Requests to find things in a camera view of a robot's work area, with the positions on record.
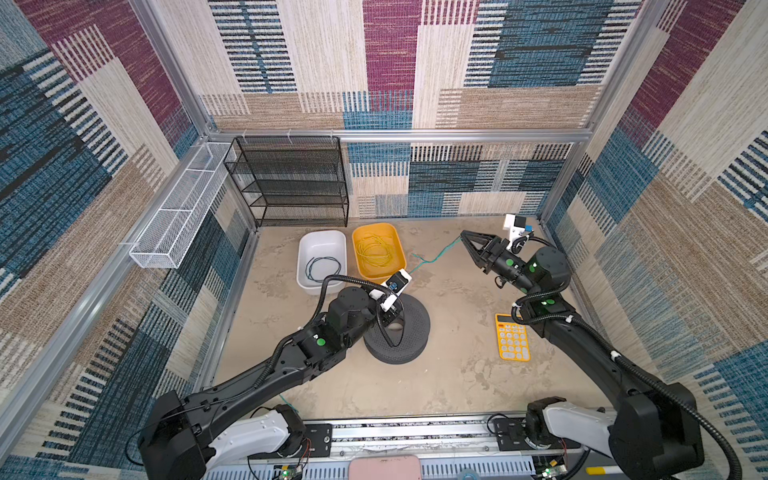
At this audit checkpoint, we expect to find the yellow calculator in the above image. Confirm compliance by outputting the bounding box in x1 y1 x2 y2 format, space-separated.
495 314 531 362

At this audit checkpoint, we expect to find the black wire shelf rack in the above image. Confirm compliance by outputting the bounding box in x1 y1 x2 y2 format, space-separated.
223 136 350 228

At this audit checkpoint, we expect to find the yellow white marker pen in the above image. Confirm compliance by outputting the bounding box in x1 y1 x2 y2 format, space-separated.
585 466 623 476

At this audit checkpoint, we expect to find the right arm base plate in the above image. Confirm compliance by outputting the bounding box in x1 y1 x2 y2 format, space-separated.
489 416 583 453

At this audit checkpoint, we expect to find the white plastic bin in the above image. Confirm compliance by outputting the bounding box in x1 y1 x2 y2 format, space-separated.
296 230 348 296

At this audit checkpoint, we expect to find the white wire mesh basket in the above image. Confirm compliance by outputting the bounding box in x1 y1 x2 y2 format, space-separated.
130 142 230 269

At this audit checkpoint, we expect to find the dark green cable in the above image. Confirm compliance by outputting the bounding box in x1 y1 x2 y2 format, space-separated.
304 256 343 283

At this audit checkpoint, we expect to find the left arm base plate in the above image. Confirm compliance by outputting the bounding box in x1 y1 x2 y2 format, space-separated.
248 423 333 460

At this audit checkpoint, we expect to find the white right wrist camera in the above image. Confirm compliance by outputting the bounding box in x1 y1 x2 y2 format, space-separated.
503 214 533 254

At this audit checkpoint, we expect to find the pink phone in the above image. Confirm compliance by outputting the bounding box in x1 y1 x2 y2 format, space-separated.
348 455 422 480

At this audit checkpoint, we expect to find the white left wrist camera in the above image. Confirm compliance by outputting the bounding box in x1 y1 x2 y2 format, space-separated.
369 269 412 300

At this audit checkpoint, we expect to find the grey perforated cable spool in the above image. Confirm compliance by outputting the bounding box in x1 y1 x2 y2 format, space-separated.
363 294 431 365

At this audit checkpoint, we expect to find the yellow plastic bin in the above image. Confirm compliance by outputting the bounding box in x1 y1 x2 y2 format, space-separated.
352 223 407 283

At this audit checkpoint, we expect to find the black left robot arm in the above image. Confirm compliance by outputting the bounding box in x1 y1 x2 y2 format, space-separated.
138 270 412 479

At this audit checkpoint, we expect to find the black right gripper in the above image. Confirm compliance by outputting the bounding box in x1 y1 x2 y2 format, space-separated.
460 229 537 295

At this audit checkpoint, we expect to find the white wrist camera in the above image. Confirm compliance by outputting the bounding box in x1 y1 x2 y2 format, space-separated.
369 269 412 300
503 214 533 254

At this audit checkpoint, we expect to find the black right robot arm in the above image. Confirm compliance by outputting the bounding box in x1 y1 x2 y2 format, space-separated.
460 230 743 479

